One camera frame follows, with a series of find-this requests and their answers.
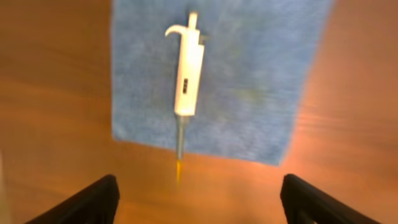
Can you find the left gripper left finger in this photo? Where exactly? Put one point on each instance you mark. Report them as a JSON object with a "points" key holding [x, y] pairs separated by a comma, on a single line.
{"points": [[90, 205]]}

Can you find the blue cloth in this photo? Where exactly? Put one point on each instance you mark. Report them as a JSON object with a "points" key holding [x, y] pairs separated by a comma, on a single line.
{"points": [[248, 77]]}

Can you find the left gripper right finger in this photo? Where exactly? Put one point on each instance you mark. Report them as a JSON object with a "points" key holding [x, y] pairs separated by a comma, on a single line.
{"points": [[308, 208]]}

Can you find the white pipette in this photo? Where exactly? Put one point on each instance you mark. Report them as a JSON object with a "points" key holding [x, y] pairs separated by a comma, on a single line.
{"points": [[188, 77]]}

